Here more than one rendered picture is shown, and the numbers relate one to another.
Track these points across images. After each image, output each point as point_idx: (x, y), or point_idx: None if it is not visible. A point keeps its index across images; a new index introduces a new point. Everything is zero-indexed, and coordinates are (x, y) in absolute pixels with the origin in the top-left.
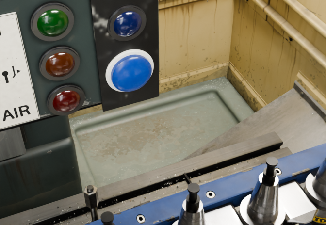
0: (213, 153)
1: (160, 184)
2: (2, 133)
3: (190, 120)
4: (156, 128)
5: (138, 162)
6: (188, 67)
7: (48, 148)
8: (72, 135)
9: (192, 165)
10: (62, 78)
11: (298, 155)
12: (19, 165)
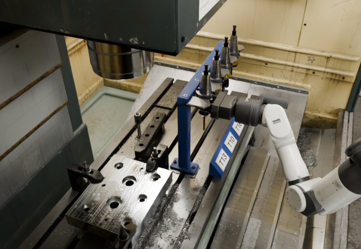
0: (154, 94)
1: (145, 113)
2: (64, 124)
3: (105, 110)
4: (92, 122)
5: (99, 137)
6: (87, 86)
7: (78, 131)
8: None
9: (150, 101)
10: None
11: (216, 47)
12: (69, 146)
